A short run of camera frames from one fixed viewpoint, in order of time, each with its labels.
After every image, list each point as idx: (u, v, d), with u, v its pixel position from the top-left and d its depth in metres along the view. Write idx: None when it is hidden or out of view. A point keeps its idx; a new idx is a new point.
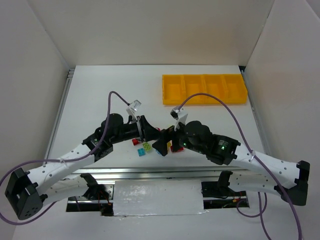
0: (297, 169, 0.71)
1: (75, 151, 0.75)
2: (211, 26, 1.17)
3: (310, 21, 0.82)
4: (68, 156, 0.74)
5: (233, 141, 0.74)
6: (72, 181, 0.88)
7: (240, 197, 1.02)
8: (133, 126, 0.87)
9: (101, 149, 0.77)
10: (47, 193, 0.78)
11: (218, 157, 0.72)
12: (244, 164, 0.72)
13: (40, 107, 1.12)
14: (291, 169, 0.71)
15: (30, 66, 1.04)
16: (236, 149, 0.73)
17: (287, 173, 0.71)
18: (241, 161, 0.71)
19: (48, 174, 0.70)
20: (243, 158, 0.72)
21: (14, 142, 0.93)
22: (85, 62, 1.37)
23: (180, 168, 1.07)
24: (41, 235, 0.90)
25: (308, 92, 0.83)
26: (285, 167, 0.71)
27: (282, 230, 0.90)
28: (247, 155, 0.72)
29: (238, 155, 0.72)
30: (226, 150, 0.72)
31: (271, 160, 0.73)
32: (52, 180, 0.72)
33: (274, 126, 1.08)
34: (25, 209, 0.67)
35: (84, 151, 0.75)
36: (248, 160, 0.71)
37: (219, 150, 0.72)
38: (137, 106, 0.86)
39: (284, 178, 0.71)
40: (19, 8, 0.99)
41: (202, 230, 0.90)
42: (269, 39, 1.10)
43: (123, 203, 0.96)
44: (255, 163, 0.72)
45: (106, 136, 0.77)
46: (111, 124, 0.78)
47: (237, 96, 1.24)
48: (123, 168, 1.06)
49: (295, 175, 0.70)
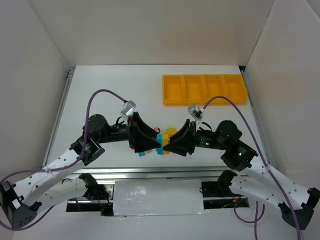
0: (309, 195, 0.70)
1: (61, 158, 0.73)
2: (211, 26, 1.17)
3: (310, 21, 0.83)
4: (55, 165, 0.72)
5: (252, 151, 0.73)
6: (69, 183, 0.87)
7: (240, 197, 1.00)
8: (122, 127, 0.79)
9: (90, 151, 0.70)
10: (42, 200, 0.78)
11: (233, 161, 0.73)
12: (256, 175, 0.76)
13: (40, 108, 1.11)
14: (301, 192, 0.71)
15: (29, 66, 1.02)
16: (252, 159, 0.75)
17: (296, 195, 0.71)
18: (255, 171, 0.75)
19: (34, 185, 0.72)
20: (257, 170, 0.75)
21: (15, 143, 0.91)
22: (84, 61, 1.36)
23: (181, 168, 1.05)
24: (41, 235, 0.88)
25: (308, 92, 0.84)
26: (296, 189, 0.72)
27: (284, 229, 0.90)
28: (262, 168, 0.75)
29: (253, 165, 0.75)
30: (242, 157, 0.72)
31: (284, 179, 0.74)
32: (40, 190, 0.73)
33: (274, 125, 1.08)
34: (16, 220, 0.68)
35: (71, 158, 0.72)
36: (261, 173, 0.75)
37: (236, 155, 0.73)
38: (129, 109, 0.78)
39: (291, 199, 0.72)
40: (19, 7, 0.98)
41: (204, 229, 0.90)
42: (269, 39, 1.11)
43: (123, 203, 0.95)
44: (267, 177, 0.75)
45: (92, 138, 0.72)
46: (92, 128, 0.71)
47: (237, 96, 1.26)
48: (124, 168, 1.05)
49: (302, 199, 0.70)
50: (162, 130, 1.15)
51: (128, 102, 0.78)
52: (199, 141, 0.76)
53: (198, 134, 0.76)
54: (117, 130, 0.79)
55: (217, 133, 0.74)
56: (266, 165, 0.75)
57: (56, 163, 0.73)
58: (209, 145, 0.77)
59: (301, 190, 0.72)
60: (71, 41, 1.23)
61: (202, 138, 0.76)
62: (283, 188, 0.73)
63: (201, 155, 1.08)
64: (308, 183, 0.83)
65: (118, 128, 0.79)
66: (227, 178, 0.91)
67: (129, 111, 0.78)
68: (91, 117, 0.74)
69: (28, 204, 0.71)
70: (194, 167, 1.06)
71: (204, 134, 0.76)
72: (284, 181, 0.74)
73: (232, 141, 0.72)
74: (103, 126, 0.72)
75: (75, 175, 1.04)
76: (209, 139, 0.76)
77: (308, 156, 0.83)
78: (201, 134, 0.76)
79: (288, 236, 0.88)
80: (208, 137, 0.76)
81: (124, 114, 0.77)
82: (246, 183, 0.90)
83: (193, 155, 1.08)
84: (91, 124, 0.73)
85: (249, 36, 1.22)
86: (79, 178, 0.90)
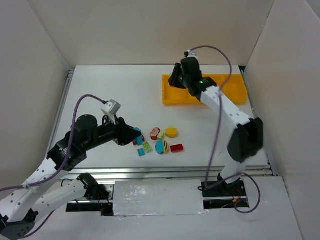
0: (249, 121, 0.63)
1: (39, 170, 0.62)
2: (211, 26, 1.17)
3: (310, 20, 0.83)
4: (34, 179, 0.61)
5: (213, 83, 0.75)
6: (67, 187, 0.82)
7: (240, 198, 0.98)
8: (109, 128, 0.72)
9: (72, 156, 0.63)
10: (39, 209, 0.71)
11: (193, 88, 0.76)
12: (209, 101, 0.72)
13: (40, 108, 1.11)
14: (242, 118, 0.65)
15: (30, 66, 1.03)
16: (209, 87, 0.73)
17: (236, 118, 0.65)
18: (207, 96, 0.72)
19: (16, 203, 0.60)
20: (210, 95, 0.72)
21: (15, 143, 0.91)
22: (85, 61, 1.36)
23: (181, 168, 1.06)
24: (41, 236, 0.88)
25: (308, 91, 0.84)
26: (238, 114, 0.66)
27: (284, 229, 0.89)
28: (214, 94, 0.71)
29: (207, 91, 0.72)
30: (202, 85, 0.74)
31: (231, 106, 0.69)
32: (25, 207, 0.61)
33: (274, 125, 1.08)
34: (12, 233, 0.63)
35: (50, 168, 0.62)
36: (212, 97, 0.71)
37: (197, 83, 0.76)
38: (116, 109, 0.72)
39: (231, 121, 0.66)
40: (19, 7, 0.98)
41: (204, 229, 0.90)
42: (269, 39, 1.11)
43: (123, 203, 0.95)
44: (215, 102, 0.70)
45: (76, 141, 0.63)
46: (81, 127, 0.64)
47: (237, 96, 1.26)
48: (123, 168, 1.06)
49: (241, 121, 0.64)
50: (162, 130, 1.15)
51: (113, 102, 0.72)
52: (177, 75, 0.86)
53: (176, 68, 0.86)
54: (105, 131, 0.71)
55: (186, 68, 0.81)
56: (220, 92, 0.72)
57: (35, 176, 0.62)
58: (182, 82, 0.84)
59: (242, 117, 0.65)
60: (72, 41, 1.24)
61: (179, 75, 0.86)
62: (226, 111, 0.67)
63: (201, 155, 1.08)
64: (308, 183, 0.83)
65: (104, 128, 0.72)
66: None
67: (115, 110, 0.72)
68: (81, 117, 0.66)
69: (18, 220, 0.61)
70: (194, 167, 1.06)
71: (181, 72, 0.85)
72: (229, 105, 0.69)
73: (197, 66, 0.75)
74: (95, 127, 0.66)
75: (75, 175, 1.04)
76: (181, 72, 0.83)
77: (307, 156, 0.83)
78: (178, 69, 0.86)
79: (289, 236, 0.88)
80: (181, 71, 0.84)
81: (112, 113, 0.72)
82: None
83: (193, 155, 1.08)
84: (80, 123, 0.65)
85: (249, 36, 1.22)
86: (77, 180, 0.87)
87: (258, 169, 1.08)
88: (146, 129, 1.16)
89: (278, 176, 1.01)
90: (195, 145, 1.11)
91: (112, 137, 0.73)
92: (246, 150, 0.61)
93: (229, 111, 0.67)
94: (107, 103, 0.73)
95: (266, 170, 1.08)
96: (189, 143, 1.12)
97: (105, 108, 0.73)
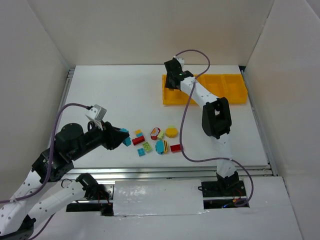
0: (215, 100, 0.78)
1: (25, 184, 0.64)
2: (211, 25, 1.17)
3: (310, 20, 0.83)
4: (21, 193, 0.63)
5: (189, 73, 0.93)
6: (64, 190, 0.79)
7: (240, 197, 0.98)
8: (96, 134, 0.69)
9: (57, 167, 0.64)
10: (36, 216, 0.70)
11: (174, 79, 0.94)
12: (187, 89, 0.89)
13: (40, 108, 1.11)
14: (211, 97, 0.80)
15: (30, 66, 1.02)
16: (187, 78, 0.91)
17: (206, 98, 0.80)
18: (184, 85, 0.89)
19: (7, 217, 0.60)
20: (187, 83, 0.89)
21: (15, 143, 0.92)
22: (85, 61, 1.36)
23: (180, 168, 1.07)
24: (41, 235, 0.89)
25: (307, 91, 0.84)
26: (208, 95, 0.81)
27: (284, 229, 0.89)
28: (190, 83, 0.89)
29: (185, 81, 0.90)
30: (181, 76, 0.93)
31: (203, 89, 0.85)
32: (17, 220, 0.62)
33: (274, 125, 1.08)
34: None
35: (36, 181, 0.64)
36: (189, 85, 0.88)
37: (177, 75, 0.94)
38: (102, 114, 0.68)
39: (202, 101, 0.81)
40: (19, 7, 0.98)
41: (204, 229, 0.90)
42: (269, 39, 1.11)
43: (123, 203, 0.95)
44: (191, 88, 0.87)
45: (61, 152, 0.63)
46: (65, 137, 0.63)
47: (237, 96, 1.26)
48: (123, 168, 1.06)
49: (209, 100, 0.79)
50: (162, 130, 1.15)
51: (98, 107, 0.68)
52: None
53: None
54: (92, 137, 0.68)
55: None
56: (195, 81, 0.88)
57: (22, 190, 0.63)
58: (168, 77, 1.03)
59: (211, 97, 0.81)
60: (72, 41, 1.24)
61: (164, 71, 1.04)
62: (199, 93, 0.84)
63: (201, 155, 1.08)
64: (308, 183, 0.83)
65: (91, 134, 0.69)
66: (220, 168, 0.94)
67: (101, 116, 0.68)
68: (65, 126, 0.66)
69: (13, 231, 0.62)
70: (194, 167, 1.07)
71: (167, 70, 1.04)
72: (201, 90, 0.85)
73: (178, 65, 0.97)
74: (80, 135, 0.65)
75: (75, 175, 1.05)
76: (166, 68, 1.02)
77: (307, 156, 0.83)
78: None
79: (289, 236, 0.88)
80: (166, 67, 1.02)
81: (98, 120, 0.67)
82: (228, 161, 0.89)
83: (193, 155, 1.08)
84: (65, 133, 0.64)
85: (249, 36, 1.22)
86: (77, 181, 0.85)
87: (258, 169, 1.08)
88: (146, 129, 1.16)
89: (278, 176, 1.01)
90: (195, 145, 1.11)
91: (101, 141, 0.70)
92: (214, 121, 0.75)
93: (201, 93, 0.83)
94: (91, 109, 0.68)
95: (267, 170, 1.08)
96: (189, 143, 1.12)
97: (90, 114, 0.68)
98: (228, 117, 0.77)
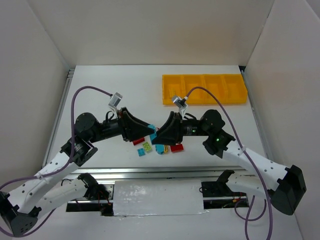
0: (286, 172, 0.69)
1: (52, 163, 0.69)
2: (211, 26, 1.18)
3: (310, 21, 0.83)
4: (47, 170, 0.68)
5: (230, 137, 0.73)
6: (68, 185, 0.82)
7: (240, 197, 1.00)
8: (113, 123, 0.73)
9: (82, 151, 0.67)
10: (41, 205, 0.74)
11: (213, 147, 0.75)
12: (234, 158, 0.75)
13: (40, 108, 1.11)
14: (277, 170, 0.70)
15: (30, 66, 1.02)
16: (229, 143, 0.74)
17: (272, 172, 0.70)
18: (230, 154, 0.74)
19: (28, 194, 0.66)
20: (233, 152, 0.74)
21: (15, 143, 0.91)
22: (85, 61, 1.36)
23: (180, 168, 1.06)
24: (41, 235, 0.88)
25: (308, 91, 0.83)
26: (272, 167, 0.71)
27: (285, 230, 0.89)
28: (238, 150, 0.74)
29: (229, 148, 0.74)
30: (220, 143, 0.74)
31: (259, 158, 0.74)
32: (35, 198, 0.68)
33: (274, 125, 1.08)
34: (18, 226, 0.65)
35: (62, 161, 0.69)
36: (237, 154, 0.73)
37: (216, 143, 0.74)
38: (116, 102, 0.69)
39: (268, 176, 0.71)
40: (19, 7, 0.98)
41: (203, 228, 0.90)
42: (269, 39, 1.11)
43: (123, 203, 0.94)
44: (243, 158, 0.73)
45: (83, 138, 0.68)
46: (81, 127, 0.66)
47: (237, 96, 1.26)
48: (124, 168, 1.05)
49: (279, 175, 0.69)
50: None
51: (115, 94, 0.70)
52: (186, 129, 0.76)
53: (185, 123, 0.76)
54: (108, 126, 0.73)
55: (202, 122, 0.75)
56: (243, 147, 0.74)
57: (48, 169, 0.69)
58: (196, 133, 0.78)
59: (277, 168, 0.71)
60: (72, 41, 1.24)
61: (188, 127, 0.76)
62: (259, 167, 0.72)
63: (201, 155, 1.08)
64: (307, 182, 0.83)
65: (109, 124, 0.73)
66: (225, 175, 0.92)
67: (116, 104, 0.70)
68: (78, 117, 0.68)
69: (25, 212, 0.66)
70: (194, 167, 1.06)
71: (187, 122, 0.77)
72: (258, 159, 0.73)
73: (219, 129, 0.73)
74: (94, 125, 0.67)
75: (75, 175, 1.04)
76: (195, 126, 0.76)
77: (307, 156, 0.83)
78: (187, 122, 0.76)
79: (289, 236, 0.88)
80: (194, 124, 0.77)
81: (113, 107, 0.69)
82: (242, 178, 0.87)
83: (193, 155, 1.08)
84: (80, 123, 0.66)
85: (249, 36, 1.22)
86: (78, 179, 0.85)
87: None
88: None
89: None
90: (196, 145, 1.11)
91: (118, 132, 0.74)
92: (292, 200, 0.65)
93: (262, 166, 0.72)
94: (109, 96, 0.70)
95: None
96: (189, 144, 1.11)
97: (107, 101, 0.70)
98: (304, 187, 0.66)
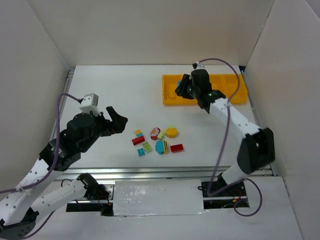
0: (258, 131, 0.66)
1: (32, 172, 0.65)
2: (211, 26, 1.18)
3: (310, 20, 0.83)
4: (27, 181, 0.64)
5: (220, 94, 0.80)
6: (67, 187, 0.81)
7: (240, 197, 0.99)
8: (98, 121, 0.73)
9: (64, 155, 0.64)
10: (39, 210, 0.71)
11: (202, 100, 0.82)
12: (217, 112, 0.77)
13: (40, 108, 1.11)
14: (251, 127, 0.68)
15: (30, 66, 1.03)
16: (217, 99, 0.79)
17: (244, 127, 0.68)
18: (215, 107, 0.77)
19: (12, 207, 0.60)
20: (218, 106, 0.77)
21: (15, 143, 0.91)
22: (85, 61, 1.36)
23: (180, 168, 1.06)
24: (41, 235, 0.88)
25: (308, 91, 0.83)
26: (246, 124, 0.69)
27: (285, 230, 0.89)
28: (223, 106, 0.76)
29: (216, 103, 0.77)
30: (210, 97, 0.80)
31: (240, 116, 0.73)
32: (21, 210, 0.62)
33: (274, 125, 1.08)
34: (13, 233, 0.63)
35: (42, 169, 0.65)
36: (220, 108, 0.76)
37: (206, 96, 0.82)
38: (93, 98, 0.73)
39: (239, 130, 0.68)
40: (19, 6, 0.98)
41: (203, 228, 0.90)
42: (269, 39, 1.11)
43: (123, 203, 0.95)
44: (224, 112, 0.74)
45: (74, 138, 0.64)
46: (78, 124, 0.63)
47: (237, 96, 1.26)
48: (124, 168, 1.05)
49: (250, 131, 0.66)
50: (162, 130, 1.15)
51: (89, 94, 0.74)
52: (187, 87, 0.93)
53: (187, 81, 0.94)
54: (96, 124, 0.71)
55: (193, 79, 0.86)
56: (228, 104, 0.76)
57: (28, 179, 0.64)
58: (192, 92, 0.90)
59: (252, 126, 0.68)
60: (72, 41, 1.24)
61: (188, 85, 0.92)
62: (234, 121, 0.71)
63: (201, 155, 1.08)
64: (308, 182, 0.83)
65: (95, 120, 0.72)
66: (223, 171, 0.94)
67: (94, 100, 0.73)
68: (78, 115, 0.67)
69: (16, 222, 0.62)
70: (194, 167, 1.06)
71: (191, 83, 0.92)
72: (237, 116, 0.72)
73: (207, 81, 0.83)
74: (92, 124, 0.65)
75: (75, 175, 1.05)
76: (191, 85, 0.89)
77: (308, 156, 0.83)
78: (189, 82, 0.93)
79: (289, 236, 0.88)
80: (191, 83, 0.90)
81: (94, 104, 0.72)
82: None
83: (193, 155, 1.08)
84: (77, 121, 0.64)
85: (249, 36, 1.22)
86: (77, 180, 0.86)
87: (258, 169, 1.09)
88: (147, 128, 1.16)
89: (278, 176, 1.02)
90: (195, 145, 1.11)
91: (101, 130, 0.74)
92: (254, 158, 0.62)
93: (237, 121, 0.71)
94: (84, 98, 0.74)
95: (266, 170, 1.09)
96: (189, 144, 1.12)
97: (85, 103, 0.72)
98: (271, 152, 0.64)
